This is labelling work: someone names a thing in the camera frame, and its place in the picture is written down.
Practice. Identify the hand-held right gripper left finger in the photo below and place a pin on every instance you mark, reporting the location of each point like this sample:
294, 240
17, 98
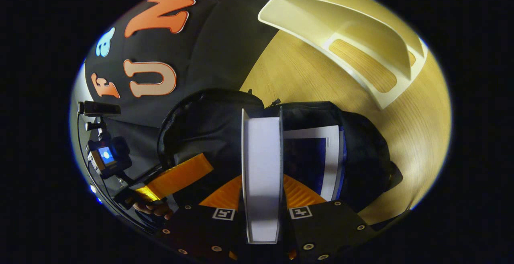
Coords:
192, 232

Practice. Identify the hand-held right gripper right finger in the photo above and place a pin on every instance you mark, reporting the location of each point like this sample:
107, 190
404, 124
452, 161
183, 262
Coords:
321, 232

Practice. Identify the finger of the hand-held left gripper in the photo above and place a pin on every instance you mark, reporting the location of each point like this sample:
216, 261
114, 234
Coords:
176, 177

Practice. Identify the black schoolbag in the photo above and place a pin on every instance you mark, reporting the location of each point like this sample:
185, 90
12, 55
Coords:
209, 123

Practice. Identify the blue cover book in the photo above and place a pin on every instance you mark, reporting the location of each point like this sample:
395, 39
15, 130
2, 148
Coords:
305, 159

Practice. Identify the portrait cover book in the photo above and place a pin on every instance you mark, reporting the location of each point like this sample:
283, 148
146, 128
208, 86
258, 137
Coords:
261, 167

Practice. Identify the white bookshelf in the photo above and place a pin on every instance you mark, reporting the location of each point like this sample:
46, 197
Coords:
313, 19

